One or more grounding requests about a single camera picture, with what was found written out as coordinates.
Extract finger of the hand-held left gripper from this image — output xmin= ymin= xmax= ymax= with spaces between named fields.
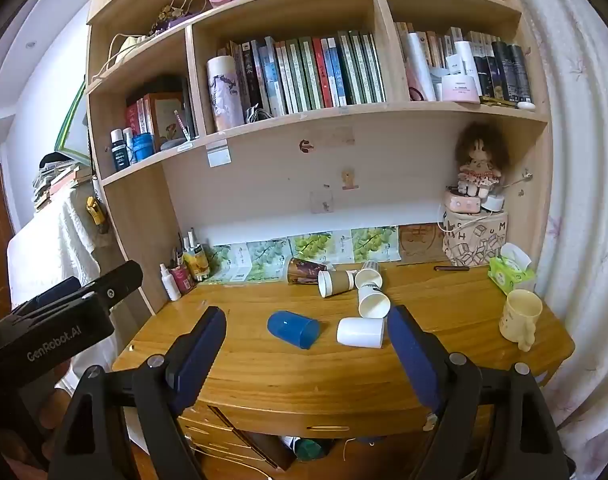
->
xmin=81 ymin=261 xmax=144 ymax=307
xmin=34 ymin=276 xmax=83 ymax=310

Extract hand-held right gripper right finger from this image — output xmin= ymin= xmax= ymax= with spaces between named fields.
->
xmin=387 ymin=304 xmax=570 ymax=480

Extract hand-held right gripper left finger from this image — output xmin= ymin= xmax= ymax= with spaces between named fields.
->
xmin=49 ymin=305 xmax=227 ymax=480

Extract plain white cup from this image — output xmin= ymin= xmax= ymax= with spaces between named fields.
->
xmin=336 ymin=316 xmax=386 ymax=349

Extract blue plastic cup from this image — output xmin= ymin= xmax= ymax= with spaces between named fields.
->
xmin=267 ymin=310 xmax=321 ymax=350

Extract white printed paper cup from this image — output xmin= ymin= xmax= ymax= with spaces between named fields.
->
xmin=357 ymin=284 xmax=392 ymax=320
xmin=354 ymin=260 xmax=384 ymax=291

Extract brown paper cup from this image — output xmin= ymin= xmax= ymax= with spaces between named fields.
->
xmin=317 ymin=268 xmax=357 ymax=299

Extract dark patterned paper cup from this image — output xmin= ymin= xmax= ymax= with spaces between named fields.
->
xmin=286 ymin=256 xmax=335 ymax=286

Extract white cloth cover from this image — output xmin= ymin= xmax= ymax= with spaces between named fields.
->
xmin=8 ymin=192 xmax=116 ymax=308

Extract white spray bottle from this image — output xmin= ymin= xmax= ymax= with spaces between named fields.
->
xmin=159 ymin=263 xmax=182 ymax=302

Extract yellow small toy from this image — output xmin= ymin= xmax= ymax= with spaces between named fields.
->
xmin=86 ymin=196 xmax=108 ymax=226

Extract wooden drawer unit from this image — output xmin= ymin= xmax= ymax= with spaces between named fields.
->
xmin=176 ymin=402 xmax=297 ymax=472

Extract stack of books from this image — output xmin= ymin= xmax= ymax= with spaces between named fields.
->
xmin=32 ymin=152 xmax=94 ymax=212

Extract cream yellow mug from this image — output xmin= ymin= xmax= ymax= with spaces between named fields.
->
xmin=498 ymin=288 xmax=543 ymax=352

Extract green tissue pack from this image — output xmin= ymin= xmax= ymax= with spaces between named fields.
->
xmin=487 ymin=242 xmax=536 ymax=295

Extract dark bottle white cap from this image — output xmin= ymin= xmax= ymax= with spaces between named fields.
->
xmin=109 ymin=128 xmax=131 ymax=171

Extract letter printed storage box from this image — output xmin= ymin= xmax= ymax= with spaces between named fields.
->
xmin=442 ymin=209 xmax=509 ymax=267

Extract blue jar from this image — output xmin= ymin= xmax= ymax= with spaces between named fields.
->
xmin=132 ymin=132 xmax=156 ymax=162

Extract row of green leaf cards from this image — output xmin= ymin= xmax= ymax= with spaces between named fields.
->
xmin=204 ymin=226 xmax=402 ymax=282

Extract green framed picture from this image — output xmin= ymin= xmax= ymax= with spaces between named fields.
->
xmin=53 ymin=79 xmax=93 ymax=167

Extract pink small device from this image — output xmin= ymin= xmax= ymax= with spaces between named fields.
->
xmin=446 ymin=191 xmax=482 ymax=215

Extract white paper label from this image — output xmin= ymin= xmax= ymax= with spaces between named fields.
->
xmin=207 ymin=145 xmax=233 ymax=169

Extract row of red books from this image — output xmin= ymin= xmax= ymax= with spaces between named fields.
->
xmin=125 ymin=76 xmax=199 ymax=142

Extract wooden bookshelf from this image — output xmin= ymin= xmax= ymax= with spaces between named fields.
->
xmin=84 ymin=0 xmax=555 ymax=317

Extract curly haired doll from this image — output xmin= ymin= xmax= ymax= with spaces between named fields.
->
xmin=455 ymin=121 xmax=510 ymax=199

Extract white floral tube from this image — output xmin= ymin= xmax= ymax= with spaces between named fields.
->
xmin=206 ymin=55 xmax=246 ymax=134

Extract white floral curtain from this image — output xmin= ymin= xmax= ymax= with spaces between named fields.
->
xmin=498 ymin=0 xmax=608 ymax=480

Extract pink rounded box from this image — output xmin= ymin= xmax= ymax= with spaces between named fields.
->
xmin=441 ymin=73 xmax=482 ymax=105

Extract gift bag with dried flowers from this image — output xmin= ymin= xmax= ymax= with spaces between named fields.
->
xmin=148 ymin=0 xmax=208 ymax=37

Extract row of green and blue books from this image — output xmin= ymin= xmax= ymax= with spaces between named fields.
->
xmin=218 ymin=29 xmax=387 ymax=119

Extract row of white and black books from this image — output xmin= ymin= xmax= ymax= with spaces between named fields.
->
xmin=393 ymin=21 xmax=533 ymax=104

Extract beige drawstring bag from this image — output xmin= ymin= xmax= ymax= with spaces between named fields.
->
xmin=95 ymin=33 xmax=151 ymax=82

